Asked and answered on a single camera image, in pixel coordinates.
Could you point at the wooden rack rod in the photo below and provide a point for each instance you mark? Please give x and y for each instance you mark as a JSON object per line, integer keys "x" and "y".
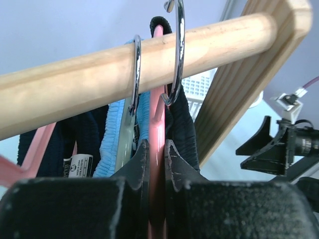
{"x": 38, "y": 96}

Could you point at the pink plastic hanger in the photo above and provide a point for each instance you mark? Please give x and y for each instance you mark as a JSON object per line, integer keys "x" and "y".
{"x": 10, "y": 173}

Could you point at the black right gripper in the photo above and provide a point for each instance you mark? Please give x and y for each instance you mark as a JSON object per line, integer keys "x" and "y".
{"x": 274, "y": 155}

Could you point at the white plastic laundry basket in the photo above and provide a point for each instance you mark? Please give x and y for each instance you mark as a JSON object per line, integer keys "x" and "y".
{"x": 195, "y": 89}

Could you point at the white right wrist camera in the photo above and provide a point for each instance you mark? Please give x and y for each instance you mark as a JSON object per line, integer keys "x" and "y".
{"x": 290, "y": 104}

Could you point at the navy blue shorts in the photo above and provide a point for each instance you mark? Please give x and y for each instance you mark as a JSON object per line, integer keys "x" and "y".
{"x": 86, "y": 130}

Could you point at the pale green hanger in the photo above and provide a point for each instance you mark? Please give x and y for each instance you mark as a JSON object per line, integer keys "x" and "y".
{"x": 129, "y": 112}

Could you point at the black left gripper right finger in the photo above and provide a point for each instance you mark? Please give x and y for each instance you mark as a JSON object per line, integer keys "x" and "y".
{"x": 178, "y": 172}

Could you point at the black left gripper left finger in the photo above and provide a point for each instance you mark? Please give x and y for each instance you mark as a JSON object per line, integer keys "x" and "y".
{"x": 137, "y": 171}

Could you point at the dark grey shorts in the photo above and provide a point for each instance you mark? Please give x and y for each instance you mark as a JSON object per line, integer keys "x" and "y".
{"x": 175, "y": 123}

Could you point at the pink hanger with metal hook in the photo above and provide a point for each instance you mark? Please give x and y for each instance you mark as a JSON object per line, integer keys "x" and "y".
{"x": 157, "y": 183}

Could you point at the light blue shorts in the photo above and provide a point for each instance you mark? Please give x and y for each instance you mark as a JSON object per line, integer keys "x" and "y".
{"x": 117, "y": 141}

